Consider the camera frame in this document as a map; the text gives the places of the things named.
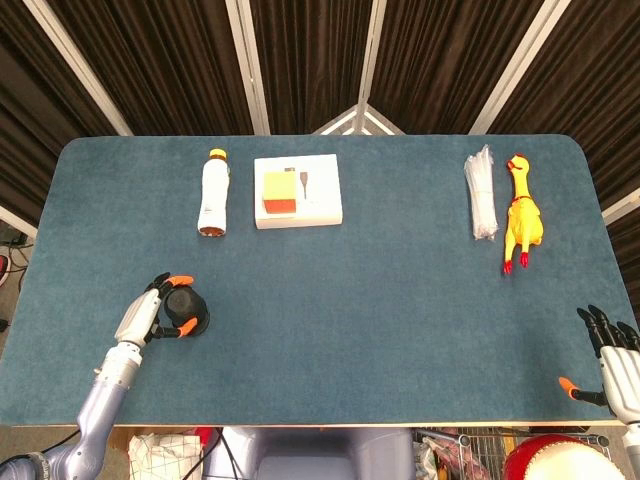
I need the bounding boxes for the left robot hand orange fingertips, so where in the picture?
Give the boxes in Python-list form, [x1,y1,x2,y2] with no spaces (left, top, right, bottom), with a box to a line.
[113,272,199,349]

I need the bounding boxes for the right robot hand orange thumb tip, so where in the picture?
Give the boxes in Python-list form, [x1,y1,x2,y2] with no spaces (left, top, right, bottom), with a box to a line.
[558,304,640,426]

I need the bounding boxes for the black round object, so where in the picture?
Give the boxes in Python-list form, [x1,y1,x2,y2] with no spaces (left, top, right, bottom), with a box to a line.
[163,285,210,339]

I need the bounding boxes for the red and white drum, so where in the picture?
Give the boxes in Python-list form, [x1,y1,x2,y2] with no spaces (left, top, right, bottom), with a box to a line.
[502,434,626,480]

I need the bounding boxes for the brown cardboard box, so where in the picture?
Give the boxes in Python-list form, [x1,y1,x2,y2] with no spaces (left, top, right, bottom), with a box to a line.
[110,425,151,454]

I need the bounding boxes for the white wrapped bottle yellow cap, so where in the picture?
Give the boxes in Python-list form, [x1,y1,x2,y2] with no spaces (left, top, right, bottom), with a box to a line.
[197,148,232,238]

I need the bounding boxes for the white checked cloth bag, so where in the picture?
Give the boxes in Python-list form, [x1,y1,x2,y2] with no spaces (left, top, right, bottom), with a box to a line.
[128,433,204,480]

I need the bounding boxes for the blue table cloth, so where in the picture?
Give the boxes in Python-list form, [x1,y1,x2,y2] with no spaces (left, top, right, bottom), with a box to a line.
[0,133,640,428]

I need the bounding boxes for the yellow rubber chicken toy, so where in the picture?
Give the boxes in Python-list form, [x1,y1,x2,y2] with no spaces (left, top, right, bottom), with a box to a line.
[502,153,545,276]

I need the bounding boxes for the orange and yellow sponge block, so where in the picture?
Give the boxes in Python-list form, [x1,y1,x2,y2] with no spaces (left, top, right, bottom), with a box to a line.
[261,170,299,215]

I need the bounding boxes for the white flat cardboard box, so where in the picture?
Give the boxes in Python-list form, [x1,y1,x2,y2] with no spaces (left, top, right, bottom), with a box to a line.
[253,153,345,231]

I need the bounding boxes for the lavender robot torso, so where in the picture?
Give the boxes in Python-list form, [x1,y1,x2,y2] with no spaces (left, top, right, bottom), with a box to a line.
[202,426,416,480]

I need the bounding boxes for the clear plastic bag bundle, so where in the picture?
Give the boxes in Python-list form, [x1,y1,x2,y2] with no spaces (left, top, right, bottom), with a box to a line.
[464,144,500,243]

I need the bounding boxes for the dark brown curtain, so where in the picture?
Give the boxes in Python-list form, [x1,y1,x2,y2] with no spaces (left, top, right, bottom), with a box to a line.
[0,0,640,261]

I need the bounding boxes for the white frame rail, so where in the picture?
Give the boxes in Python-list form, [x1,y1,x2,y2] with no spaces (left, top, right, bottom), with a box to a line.
[0,204,39,239]
[601,188,640,225]

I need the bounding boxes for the metal wire basket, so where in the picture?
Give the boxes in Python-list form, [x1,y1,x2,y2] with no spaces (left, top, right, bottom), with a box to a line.
[412,427,611,480]

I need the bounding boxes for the black cable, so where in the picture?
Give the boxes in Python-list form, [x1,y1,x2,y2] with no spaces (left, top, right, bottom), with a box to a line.
[212,426,242,480]

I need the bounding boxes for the white frame post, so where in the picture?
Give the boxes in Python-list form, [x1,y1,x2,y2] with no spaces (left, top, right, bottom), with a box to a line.
[468,0,572,136]
[22,0,134,137]
[356,0,390,135]
[224,0,272,136]

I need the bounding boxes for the white triangular frame base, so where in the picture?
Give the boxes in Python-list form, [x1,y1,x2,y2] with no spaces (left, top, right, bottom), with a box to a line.
[312,104,405,136]

